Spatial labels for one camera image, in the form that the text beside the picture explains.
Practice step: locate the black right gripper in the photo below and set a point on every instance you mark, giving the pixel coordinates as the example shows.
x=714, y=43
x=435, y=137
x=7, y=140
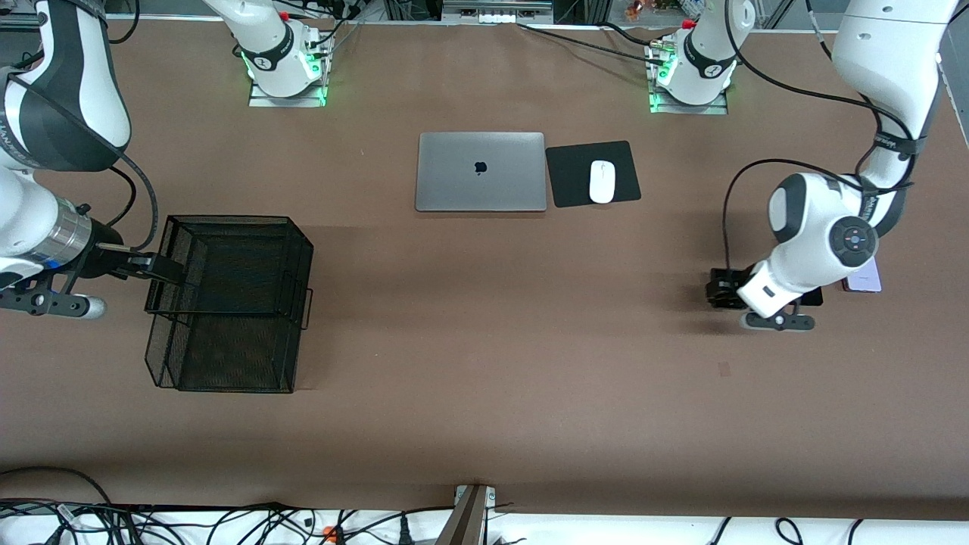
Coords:
x=101, y=260

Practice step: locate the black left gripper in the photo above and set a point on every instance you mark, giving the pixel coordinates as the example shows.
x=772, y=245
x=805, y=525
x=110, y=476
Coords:
x=724, y=288

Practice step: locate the black slab smartphone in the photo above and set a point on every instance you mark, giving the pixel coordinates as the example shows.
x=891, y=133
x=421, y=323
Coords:
x=814, y=297

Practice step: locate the lavender flip phone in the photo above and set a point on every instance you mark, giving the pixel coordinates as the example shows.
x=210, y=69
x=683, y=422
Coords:
x=867, y=284

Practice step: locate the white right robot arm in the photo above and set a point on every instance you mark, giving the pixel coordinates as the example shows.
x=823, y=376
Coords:
x=98, y=83

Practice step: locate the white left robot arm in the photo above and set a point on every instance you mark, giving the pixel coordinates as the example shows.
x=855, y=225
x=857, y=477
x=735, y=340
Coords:
x=893, y=45

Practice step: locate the white computer mouse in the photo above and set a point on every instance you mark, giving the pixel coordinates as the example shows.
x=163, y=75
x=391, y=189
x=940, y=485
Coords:
x=602, y=182

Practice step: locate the black mouse pad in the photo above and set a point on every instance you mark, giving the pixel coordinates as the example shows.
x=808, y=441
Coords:
x=568, y=174

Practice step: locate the silver closed laptop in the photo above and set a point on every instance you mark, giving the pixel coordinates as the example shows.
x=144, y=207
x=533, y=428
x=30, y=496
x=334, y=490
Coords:
x=454, y=174

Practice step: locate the small orange figurine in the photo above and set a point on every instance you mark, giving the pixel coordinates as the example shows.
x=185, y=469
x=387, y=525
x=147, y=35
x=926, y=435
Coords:
x=634, y=9

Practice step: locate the black power plug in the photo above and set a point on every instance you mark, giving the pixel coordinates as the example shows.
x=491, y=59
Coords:
x=403, y=531

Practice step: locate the grey power strip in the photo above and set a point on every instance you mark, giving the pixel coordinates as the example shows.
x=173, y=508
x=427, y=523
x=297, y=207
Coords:
x=496, y=15

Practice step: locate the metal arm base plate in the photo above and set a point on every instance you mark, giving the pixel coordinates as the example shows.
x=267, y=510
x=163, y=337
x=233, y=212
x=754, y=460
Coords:
x=662, y=108
x=261, y=101

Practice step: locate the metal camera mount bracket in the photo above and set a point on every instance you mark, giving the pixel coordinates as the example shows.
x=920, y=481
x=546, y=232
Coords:
x=469, y=515

